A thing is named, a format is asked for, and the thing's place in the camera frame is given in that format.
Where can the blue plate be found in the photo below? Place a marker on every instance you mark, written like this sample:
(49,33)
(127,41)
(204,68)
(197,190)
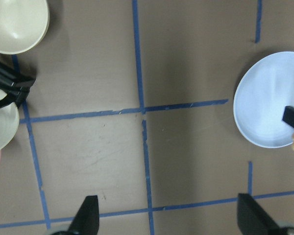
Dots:
(260,100)

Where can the black dish rack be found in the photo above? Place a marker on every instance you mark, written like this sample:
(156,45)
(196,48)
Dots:
(15,85)

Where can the cream bowl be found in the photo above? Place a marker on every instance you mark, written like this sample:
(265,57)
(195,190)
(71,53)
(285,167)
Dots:
(23,24)

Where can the cream plate in rack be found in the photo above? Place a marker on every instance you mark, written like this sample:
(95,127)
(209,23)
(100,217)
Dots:
(9,122)

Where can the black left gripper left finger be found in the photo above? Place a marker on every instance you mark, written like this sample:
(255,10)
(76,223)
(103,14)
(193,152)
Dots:
(86,221)

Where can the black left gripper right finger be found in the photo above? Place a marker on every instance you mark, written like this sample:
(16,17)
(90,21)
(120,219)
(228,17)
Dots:
(252,219)

